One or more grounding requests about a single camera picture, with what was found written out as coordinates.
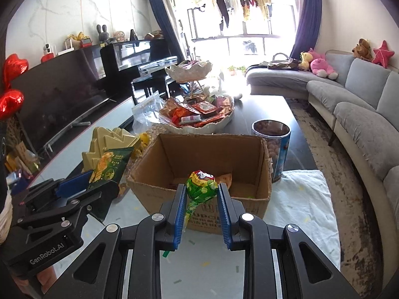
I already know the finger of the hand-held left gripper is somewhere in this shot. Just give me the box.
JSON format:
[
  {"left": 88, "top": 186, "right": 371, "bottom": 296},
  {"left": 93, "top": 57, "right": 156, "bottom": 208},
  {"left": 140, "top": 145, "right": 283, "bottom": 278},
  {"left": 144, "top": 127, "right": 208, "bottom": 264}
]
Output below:
[
  {"left": 21, "top": 169, "right": 95, "bottom": 207},
  {"left": 15, "top": 189, "right": 103, "bottom": 235}
]

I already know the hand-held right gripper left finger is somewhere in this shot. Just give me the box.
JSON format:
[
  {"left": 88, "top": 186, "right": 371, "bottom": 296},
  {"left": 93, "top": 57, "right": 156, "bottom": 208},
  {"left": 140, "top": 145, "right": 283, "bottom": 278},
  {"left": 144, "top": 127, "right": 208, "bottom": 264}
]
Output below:
[{"left": 47, "top": 183, "right": 188, "bottom": 299}]

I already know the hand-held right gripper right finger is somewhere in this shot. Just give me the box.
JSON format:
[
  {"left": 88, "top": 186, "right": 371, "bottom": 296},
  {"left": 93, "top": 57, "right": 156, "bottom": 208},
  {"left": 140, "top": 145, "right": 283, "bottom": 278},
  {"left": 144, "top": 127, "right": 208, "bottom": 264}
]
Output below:
[{"left": 217, "top": 182, "right": 360, "bottom": 299}]

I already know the green lollipop with teal stick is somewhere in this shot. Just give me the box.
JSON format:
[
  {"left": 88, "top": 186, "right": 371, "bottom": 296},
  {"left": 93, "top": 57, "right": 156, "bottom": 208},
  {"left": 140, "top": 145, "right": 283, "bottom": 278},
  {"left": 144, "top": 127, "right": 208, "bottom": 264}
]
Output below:
[{"left": 162, "top": 171, "right": 217, "bottom": 258}]

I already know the brown cardboard box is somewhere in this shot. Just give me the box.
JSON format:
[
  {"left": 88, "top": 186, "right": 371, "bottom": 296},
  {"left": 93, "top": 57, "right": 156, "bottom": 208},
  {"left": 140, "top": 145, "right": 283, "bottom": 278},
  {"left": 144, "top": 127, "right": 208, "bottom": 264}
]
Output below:
[{"left": 126, "top": 133, "right": 272, "bottom": 235}]

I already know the dark green snack packet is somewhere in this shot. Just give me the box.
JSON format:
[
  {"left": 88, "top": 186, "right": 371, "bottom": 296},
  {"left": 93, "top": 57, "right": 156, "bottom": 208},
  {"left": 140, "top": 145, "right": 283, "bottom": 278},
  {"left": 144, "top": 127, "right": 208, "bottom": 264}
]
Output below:
[{"left": 88, "top": 147, "right": 135, "bottom": 194}]

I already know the person's left forearm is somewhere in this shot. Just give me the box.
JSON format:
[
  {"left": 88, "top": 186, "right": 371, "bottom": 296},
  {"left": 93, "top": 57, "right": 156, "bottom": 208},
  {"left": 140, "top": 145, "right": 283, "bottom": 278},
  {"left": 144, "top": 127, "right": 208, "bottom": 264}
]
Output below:
[{"left": 0, "top": 204, "right": 13, "bottom": 244}]

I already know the candy jar with gold lid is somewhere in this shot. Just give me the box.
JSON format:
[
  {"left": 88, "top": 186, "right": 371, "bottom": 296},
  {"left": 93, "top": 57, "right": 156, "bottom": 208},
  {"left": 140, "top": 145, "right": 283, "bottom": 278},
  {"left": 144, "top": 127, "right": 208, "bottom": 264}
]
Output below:
[{"left": 82, "top": 126, "right": 151, "bottom": 201}]

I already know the white television cabinet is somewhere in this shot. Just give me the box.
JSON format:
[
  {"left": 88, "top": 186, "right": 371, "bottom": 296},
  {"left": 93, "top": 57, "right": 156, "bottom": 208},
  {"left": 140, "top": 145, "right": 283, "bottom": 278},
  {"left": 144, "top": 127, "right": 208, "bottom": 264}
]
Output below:
[{"left": 28, "top": 95, "right": 138, "bottom": 178}]

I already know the white printed tablecloth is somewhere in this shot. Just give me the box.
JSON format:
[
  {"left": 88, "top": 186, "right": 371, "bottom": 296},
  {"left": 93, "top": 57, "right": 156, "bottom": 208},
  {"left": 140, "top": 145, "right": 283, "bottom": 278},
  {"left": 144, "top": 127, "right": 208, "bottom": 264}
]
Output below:
[{"left": 118, "top": 169, "right": 341, "bottom": 299}]

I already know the clear cylindrical snack tub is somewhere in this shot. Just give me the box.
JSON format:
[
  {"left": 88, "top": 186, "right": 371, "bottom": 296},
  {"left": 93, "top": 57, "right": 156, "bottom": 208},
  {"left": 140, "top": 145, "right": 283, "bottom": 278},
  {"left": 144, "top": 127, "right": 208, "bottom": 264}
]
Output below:
[{"left": 251, "top": 120, "right": 292, "bottom": 184}]

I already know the black curved television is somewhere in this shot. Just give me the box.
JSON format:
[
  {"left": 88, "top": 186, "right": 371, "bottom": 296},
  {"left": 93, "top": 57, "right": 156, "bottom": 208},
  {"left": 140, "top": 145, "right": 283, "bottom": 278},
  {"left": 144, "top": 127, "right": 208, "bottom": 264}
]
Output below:
[{"left": 9, "top": 48, "right": 116, "bottom": 153}]

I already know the red heart foil balloon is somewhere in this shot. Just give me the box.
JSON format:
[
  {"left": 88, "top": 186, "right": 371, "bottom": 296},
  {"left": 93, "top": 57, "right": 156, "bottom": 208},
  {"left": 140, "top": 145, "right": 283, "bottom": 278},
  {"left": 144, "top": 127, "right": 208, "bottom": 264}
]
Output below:
[
  {"left": 0, "top": 89, "right": 25, "bottom": 121},
  {"left": 3, "top": 54, "right": 29, "bottom": 89}
]

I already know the clear plastic zip bag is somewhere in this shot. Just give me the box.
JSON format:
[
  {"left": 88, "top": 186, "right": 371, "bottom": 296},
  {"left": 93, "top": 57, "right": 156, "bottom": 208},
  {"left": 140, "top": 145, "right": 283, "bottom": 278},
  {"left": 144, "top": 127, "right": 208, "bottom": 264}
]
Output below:
[{"left": 131, "top": 92, "right": 169, "bottom": 135}]

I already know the patterned area rug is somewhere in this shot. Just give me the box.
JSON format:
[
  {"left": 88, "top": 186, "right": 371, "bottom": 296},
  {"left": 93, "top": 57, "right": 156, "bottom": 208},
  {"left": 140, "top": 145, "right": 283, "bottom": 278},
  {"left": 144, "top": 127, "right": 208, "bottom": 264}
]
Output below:
[{"left": 285, "top": 96, "right": 384, "bottom": 299}]

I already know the black upright piano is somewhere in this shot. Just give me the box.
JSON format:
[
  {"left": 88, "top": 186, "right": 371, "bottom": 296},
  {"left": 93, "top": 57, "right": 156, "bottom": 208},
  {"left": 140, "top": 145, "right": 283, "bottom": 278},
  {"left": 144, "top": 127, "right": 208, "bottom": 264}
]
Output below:
[{"left": 100, "top": 39, "right": 180, "bottom": 105}]

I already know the white router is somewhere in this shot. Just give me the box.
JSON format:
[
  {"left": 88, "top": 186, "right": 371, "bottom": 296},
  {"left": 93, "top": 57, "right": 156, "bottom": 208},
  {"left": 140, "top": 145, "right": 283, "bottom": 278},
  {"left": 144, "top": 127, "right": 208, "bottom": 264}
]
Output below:
[{"left": 58, "top": 39, "right": 77, "bottom": 52}]

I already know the white tiered snack stand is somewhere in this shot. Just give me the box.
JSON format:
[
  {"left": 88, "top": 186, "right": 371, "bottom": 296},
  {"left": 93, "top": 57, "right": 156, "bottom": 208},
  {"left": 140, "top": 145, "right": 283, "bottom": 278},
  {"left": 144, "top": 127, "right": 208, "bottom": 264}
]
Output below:
[{"left": 158, "top": 61, "right": 236, "bottom": 129}]

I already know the grey bunny plush toy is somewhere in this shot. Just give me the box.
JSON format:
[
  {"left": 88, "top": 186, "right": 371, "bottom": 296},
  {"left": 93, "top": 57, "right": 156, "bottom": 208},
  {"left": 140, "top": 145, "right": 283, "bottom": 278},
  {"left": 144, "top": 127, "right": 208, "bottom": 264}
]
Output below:
[{"left": 96, "top": 24, "right": 110, "bottom": 42}]

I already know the brown handbag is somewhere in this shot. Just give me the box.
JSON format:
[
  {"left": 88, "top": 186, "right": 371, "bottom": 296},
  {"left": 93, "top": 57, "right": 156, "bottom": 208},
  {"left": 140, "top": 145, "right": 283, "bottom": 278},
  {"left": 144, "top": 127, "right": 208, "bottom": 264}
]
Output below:
[{"left": 268, "top": 53, "right": 300, "bottom": 71}]

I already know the grey sectional sofa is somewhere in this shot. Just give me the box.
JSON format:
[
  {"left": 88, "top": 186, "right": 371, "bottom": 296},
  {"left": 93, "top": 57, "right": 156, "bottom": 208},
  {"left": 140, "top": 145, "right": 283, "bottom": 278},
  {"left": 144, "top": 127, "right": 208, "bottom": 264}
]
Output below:
[{"left": 246, "top": 50, "right": 399, "bottom": 225}]

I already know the yellow plush toy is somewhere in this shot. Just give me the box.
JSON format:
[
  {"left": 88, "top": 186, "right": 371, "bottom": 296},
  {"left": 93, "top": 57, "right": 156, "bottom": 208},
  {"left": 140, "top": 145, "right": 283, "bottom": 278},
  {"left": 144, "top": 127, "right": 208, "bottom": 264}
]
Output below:
[{"left": 298, "top": 51, "right": 314, "bottom": 71}]

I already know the pink plush toy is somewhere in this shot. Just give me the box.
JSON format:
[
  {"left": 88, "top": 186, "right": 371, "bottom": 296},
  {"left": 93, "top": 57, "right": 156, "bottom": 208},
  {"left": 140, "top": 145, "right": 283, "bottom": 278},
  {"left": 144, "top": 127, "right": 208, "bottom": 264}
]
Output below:
[{"left": 308, "top": 48, "right": 339, "bottom": 80}]

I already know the dark blue curtain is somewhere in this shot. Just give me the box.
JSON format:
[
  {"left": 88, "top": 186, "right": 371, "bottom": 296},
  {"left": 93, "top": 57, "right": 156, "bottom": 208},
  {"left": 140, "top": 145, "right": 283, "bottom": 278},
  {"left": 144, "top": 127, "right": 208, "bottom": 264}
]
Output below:
[
  {"left": 146, "top": 0, "right": 180, "bottom": 60},
  {"left": 290, "top": 0, "right": 321, "bottom": 60}
]

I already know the row of hanging laundry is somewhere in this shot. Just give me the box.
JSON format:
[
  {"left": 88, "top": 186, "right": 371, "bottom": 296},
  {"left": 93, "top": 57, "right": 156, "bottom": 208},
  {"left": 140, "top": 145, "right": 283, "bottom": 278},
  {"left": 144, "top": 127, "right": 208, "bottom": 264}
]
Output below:
[{"left": 193, "top": 0, "right": 275, "bottom": 28}]

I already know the brown plush toy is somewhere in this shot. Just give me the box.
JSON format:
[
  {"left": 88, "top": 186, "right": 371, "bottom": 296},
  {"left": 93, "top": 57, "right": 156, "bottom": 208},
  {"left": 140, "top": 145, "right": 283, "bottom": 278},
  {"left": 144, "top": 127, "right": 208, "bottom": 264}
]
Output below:
[{"left": 353, "top": 38, "right": 373, "bottom": 61}]

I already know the red star plush toy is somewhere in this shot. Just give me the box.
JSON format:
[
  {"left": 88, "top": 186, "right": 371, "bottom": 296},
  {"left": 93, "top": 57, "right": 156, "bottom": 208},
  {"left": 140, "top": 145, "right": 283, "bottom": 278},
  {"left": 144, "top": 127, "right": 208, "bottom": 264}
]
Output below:
[{"left": 372, "top": 40, "right": 395, "bottom": 67}]

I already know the white camera on red base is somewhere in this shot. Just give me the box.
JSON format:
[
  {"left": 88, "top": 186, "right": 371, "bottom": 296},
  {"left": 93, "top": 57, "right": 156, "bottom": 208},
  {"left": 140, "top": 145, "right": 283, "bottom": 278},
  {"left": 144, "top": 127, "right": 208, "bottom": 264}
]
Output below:
[{"left": 42, "top": 43, "right": 57, "bottom": 63}]

